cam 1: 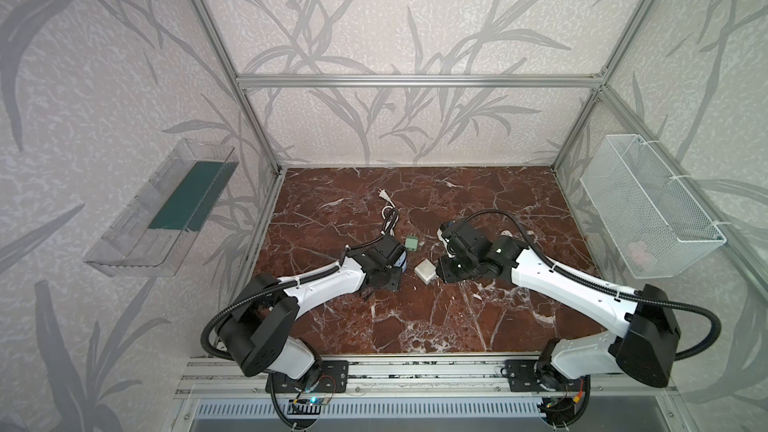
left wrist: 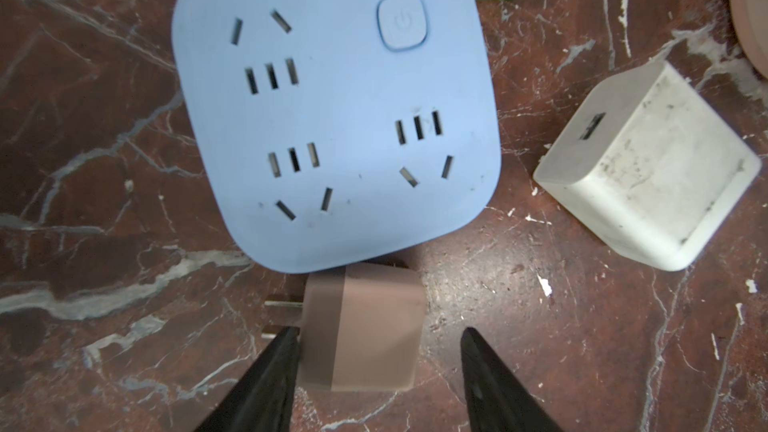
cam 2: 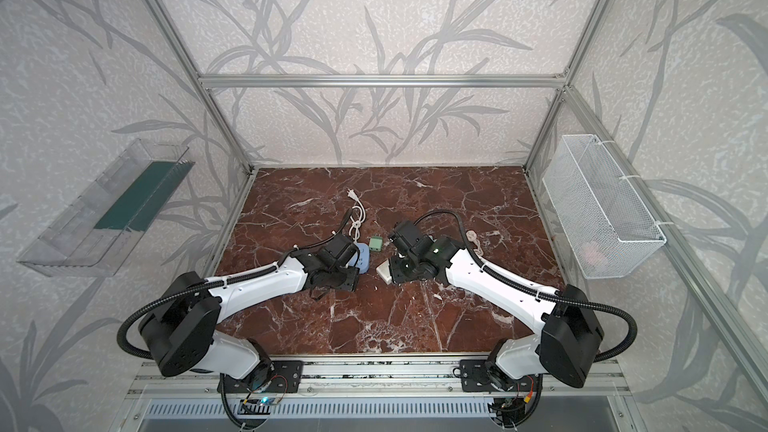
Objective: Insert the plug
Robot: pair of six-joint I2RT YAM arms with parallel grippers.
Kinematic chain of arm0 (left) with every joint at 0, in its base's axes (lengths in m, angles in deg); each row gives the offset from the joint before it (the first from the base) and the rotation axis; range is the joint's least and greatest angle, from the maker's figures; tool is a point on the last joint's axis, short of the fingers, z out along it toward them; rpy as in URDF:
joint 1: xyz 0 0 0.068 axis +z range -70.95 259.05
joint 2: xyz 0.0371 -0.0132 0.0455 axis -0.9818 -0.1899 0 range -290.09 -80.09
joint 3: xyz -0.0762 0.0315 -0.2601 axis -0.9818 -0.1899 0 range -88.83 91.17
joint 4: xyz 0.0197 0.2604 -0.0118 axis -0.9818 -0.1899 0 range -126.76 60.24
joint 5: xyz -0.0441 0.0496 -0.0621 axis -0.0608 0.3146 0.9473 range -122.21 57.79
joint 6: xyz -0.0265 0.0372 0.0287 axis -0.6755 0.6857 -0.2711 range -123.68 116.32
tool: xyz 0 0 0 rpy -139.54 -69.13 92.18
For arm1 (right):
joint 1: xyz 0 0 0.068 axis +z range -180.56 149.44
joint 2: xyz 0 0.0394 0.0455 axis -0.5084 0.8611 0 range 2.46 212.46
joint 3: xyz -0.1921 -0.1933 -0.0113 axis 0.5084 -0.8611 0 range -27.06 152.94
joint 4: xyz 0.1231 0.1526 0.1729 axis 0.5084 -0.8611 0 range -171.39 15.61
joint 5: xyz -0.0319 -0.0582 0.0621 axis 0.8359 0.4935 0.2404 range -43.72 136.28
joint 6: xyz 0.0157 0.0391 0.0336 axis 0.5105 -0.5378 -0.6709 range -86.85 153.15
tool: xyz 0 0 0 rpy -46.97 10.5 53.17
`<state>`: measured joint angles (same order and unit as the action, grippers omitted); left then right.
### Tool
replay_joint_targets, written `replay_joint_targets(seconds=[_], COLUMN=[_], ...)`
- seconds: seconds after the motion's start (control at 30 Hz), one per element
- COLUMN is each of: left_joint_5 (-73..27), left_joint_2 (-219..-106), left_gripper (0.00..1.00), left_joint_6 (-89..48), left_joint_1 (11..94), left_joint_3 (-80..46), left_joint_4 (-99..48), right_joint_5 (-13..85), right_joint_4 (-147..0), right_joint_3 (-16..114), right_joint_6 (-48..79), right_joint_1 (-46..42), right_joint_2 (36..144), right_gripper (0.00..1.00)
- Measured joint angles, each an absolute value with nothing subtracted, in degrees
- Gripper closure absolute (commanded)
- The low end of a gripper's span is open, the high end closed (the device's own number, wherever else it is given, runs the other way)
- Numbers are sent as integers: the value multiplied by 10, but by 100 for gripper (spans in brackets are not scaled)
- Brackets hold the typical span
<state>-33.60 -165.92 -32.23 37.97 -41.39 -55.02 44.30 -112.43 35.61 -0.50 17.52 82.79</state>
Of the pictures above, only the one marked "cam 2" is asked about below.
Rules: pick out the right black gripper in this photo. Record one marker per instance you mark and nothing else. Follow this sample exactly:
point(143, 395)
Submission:
point(398, 255)

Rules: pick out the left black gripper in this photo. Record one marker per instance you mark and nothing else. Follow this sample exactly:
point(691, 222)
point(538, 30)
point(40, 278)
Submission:
point(347, 258)

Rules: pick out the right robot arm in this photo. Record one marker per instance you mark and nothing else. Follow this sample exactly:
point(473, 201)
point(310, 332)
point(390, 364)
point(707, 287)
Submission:
point(568, 335)

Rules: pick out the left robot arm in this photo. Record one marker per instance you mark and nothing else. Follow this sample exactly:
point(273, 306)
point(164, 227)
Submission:
point(179, 331)

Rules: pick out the white plug adapter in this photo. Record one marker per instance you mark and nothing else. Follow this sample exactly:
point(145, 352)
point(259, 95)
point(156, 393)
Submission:
point(384, 272)

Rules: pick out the green plug adapter far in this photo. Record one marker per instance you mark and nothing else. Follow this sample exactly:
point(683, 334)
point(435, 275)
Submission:
point(376, 243)

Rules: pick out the blue square power strip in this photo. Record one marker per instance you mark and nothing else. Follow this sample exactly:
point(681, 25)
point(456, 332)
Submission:
point(362, 258)

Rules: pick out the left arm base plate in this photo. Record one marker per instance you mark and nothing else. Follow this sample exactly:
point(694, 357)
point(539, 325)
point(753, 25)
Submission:
point(280, 376)

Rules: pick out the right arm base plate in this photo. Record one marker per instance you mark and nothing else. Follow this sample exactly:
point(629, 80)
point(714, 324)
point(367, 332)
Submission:
point(477, 376)

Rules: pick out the white wire basket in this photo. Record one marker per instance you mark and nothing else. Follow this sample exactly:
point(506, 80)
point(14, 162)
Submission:
point(609, 228)

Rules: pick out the clear plastic wall tray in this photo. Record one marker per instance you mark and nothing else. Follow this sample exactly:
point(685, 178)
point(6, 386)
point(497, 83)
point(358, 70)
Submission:
point(95, 234)

